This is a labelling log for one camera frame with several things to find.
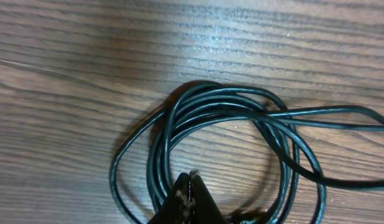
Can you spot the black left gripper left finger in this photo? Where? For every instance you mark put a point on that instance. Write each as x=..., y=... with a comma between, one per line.
x=175, y=209

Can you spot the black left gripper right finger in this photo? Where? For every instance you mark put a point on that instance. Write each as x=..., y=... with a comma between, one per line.
x=202, y=207

